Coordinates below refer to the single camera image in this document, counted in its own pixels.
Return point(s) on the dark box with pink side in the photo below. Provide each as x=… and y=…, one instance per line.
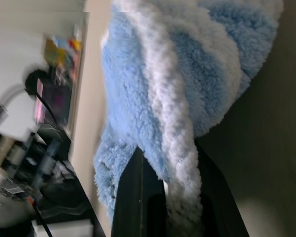
x=54, y=98

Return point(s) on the black equipment clutter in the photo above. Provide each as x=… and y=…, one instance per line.
x=51, y=187

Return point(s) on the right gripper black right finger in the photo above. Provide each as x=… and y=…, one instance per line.
x=217, y=202

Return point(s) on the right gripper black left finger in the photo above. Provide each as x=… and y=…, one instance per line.
x=133, y=197

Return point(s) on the colourful toy pile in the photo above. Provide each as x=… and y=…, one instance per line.
x=61, y=53

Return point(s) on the light blue terry towel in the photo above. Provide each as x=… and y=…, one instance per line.
x=138, y=86

